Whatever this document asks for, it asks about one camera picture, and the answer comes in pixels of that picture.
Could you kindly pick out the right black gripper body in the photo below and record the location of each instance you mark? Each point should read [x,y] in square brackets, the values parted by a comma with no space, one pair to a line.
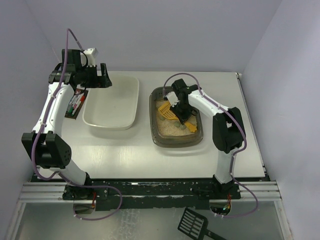
[183,111]

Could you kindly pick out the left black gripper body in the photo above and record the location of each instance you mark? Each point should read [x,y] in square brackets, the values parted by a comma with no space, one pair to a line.
[97,77]

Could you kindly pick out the yellow litter scoop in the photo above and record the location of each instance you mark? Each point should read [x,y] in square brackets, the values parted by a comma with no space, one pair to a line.
[166,112]

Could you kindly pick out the brown litter box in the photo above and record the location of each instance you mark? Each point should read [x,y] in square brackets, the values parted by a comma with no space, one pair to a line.
[167,131]

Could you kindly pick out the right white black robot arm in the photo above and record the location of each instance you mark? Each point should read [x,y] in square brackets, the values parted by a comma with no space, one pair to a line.
[228,132]

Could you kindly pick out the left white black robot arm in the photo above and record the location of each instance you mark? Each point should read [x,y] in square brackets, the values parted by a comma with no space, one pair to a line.
[44,144]

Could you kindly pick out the green clump three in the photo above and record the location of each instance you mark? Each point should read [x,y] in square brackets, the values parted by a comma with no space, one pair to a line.
[177,124]

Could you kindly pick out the green clump four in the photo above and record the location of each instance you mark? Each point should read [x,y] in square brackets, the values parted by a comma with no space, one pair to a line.
[183,127]

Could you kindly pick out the dark book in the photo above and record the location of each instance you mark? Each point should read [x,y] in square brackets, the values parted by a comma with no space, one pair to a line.
[77,110]

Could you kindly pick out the pack of markers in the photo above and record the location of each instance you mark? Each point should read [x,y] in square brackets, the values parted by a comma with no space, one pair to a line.
[74,102]

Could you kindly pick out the white plastic tub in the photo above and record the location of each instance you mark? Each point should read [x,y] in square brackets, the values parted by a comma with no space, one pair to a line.
[115,107]

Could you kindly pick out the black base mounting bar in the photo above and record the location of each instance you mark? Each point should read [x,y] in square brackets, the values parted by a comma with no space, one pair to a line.
[149,193]

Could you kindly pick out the black slotted spatula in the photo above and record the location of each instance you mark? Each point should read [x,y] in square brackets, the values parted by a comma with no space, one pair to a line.
[195,226]

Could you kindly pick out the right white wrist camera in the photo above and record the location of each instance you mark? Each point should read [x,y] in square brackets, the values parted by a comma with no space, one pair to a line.
[172,98]

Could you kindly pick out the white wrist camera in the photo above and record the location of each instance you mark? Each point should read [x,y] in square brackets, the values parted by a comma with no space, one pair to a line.
[172,98]
[88,57]

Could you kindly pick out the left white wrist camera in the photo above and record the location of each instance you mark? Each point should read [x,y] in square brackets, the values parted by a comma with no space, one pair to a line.
[88,57]

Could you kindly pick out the aluminium rail frame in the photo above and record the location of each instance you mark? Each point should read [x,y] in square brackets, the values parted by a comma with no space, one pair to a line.
[40,192]

